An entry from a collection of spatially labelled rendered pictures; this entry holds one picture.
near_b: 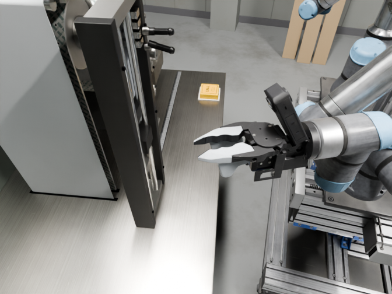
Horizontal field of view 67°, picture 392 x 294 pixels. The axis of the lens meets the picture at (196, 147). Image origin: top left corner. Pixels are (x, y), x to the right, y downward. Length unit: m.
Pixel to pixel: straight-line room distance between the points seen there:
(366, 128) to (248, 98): 2.12
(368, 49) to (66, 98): 1.09
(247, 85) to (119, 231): 2.22
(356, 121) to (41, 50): 0.56
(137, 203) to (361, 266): 1.23
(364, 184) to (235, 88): 1.92
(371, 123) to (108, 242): 0.64
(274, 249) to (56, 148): 1.13
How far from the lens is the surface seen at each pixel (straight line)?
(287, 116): 0.50
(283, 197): 1.72
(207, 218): 0.81
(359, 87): 0.73
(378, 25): 1.45
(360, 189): 1.04
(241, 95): 2.69
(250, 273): 1.73
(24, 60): 0.62
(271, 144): 0.51
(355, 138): 0.59
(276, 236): 1.59
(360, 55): 1.33
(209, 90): 1.16
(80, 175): 0.82
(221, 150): 0.49
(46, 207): 0.92
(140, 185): 0.65
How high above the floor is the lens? 1.61
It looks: 47 degrees down
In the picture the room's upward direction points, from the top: straight up
